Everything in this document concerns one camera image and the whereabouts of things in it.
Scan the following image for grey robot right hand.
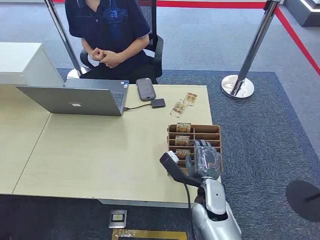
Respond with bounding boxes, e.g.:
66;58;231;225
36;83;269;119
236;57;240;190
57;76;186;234
185;139;223;181

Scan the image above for brown slotted card organizer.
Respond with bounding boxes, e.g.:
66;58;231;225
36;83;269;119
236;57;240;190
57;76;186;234
166;123;223;176

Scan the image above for printed brown card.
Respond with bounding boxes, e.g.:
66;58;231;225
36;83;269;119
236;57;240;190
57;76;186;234
175;149;192;160
174;135;191;147
176;122;192;133
183;92;198;107
174;100;188;112
170;106;184;119

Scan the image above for person's left hand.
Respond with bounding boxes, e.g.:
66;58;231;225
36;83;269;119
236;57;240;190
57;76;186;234
100;50;124;69

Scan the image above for person's hand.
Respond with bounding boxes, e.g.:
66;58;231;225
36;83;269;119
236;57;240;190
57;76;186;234
100;50;124;69
90;47;106;62

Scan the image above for person's right hand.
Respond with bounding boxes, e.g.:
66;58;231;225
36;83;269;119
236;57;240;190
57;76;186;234
90;47;106;62

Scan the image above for person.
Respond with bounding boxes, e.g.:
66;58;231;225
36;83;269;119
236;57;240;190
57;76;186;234
64;0;152;80

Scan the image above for dark blue floor rug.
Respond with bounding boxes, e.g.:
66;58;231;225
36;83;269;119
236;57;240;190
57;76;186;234
0;68;320;240

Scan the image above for small black hub box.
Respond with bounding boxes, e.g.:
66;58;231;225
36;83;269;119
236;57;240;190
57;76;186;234
150;98;166;109

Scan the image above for black smartphone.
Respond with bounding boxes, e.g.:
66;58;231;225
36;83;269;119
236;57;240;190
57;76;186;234
135;77;157;102

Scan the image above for black office chair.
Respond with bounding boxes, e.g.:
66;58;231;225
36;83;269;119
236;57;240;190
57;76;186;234
79;0;165;84

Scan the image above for silver floor socket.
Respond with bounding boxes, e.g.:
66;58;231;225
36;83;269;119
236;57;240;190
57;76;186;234
108;209;128;229

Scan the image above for black round floor base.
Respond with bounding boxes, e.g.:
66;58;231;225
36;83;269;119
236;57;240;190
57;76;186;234
285;179;320;223

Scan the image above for red barrier belt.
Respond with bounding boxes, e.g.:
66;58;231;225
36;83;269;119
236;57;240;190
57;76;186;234
138;0;267;10
273;6;320;77

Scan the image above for grey laptop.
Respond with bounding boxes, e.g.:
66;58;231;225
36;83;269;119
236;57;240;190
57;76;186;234
16;78;130;117

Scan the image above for dark grey platform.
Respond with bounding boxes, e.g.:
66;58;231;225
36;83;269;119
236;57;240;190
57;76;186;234
283;0;320;28

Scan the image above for white cabinet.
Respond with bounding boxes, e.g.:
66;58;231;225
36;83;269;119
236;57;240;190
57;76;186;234
0;42;65;88

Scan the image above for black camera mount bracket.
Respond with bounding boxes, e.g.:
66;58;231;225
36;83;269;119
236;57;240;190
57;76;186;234
159;152;202;188

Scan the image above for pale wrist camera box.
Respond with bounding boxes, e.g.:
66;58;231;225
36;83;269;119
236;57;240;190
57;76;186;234
167;150;180;164

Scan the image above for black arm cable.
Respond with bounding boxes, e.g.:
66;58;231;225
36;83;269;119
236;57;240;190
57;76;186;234
183;183;196;240

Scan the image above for black hub cable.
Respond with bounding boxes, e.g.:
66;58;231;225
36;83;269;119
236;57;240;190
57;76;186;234
122;103;152;112

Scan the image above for chrome stanchion post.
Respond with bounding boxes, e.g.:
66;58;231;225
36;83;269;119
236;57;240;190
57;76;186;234
43;0;91;80
220;0;282;100

